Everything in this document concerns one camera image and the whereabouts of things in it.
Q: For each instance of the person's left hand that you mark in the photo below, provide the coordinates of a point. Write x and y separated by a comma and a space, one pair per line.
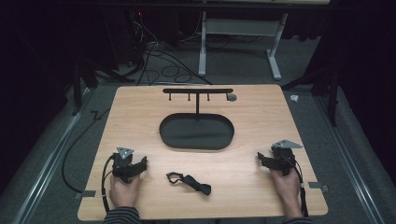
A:
124, 193

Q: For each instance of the grey metal floor rail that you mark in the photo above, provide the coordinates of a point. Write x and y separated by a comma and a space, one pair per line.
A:
46, 168
348, 155

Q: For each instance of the grey tape piece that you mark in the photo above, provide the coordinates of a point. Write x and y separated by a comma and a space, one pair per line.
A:
85, 194
318, 186

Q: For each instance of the white metal table frame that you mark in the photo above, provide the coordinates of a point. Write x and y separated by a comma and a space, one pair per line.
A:
241, 27

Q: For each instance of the small white scrap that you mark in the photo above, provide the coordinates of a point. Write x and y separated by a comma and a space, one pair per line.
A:
294, 98

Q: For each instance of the black hook rack with tray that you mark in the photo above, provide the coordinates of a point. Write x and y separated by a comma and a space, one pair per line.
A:
196, 132

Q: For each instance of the person's right hand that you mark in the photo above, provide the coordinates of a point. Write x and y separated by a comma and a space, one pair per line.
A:
288, 186

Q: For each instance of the black tripod stand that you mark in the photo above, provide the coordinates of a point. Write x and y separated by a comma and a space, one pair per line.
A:
77, 90
333, 96

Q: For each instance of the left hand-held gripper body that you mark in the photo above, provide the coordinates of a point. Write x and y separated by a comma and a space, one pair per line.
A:
123, 165

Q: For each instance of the small grey round disc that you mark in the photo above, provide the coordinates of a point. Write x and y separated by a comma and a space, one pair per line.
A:
231, 97

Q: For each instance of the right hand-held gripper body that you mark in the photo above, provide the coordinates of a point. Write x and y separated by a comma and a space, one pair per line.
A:
284, 158

